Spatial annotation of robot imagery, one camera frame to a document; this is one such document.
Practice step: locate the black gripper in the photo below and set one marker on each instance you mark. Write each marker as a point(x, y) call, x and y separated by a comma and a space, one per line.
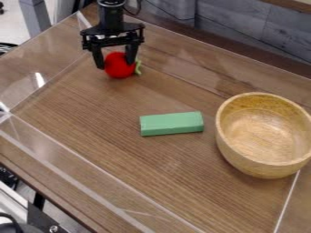
point(126, 36)

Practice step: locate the red plush fruit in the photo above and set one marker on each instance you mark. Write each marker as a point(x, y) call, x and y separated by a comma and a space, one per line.
point(117, 68)

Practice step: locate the wooden bowl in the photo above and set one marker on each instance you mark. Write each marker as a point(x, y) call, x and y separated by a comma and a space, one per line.
point(263, 134)

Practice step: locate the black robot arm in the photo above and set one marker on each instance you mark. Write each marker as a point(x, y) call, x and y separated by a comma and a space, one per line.
point(110, 14)

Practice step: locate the green rectangular block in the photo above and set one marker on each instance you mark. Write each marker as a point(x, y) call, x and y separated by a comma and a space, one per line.
point(175, 123)

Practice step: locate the grey table leg post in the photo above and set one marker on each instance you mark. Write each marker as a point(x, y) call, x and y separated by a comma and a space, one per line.
point(34, 14)

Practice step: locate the clear acrylic tray wall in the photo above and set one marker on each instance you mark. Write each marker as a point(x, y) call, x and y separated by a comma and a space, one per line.
point(70, 141)

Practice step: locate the black clamp bracket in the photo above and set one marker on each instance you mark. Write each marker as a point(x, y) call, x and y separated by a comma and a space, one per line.
point(17, 225)

